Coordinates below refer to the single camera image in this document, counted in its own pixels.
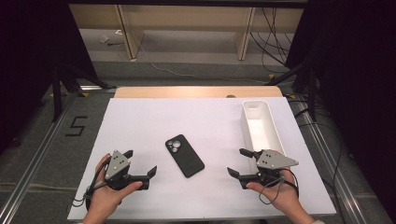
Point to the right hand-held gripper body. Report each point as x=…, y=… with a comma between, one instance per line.
x=274, y=161

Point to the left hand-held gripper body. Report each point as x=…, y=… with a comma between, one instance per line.
x=117, y=163

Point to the white plastic storage bin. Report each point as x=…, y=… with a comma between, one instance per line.
x=258, y=130

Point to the person's right hand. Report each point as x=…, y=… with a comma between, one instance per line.
x=280, y=196

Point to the person's left hand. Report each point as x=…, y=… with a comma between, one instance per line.
x=104, y=199

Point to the white table mat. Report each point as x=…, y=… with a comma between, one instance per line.
x=186, y=118

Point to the yellow tape piece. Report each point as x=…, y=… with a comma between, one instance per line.
x=271, y=76
x=83, y=94

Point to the white scrap on floor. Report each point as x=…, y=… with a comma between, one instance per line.
x=104, y=39

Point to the black curtain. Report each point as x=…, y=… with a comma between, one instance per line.
x=358, y=77
x=28, y=62

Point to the light wooden shelf unit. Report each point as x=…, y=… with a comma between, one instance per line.
x=186, y=18

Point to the aluminium floor rail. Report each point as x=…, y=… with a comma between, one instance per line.
x=330, y=161
x=34, y=158

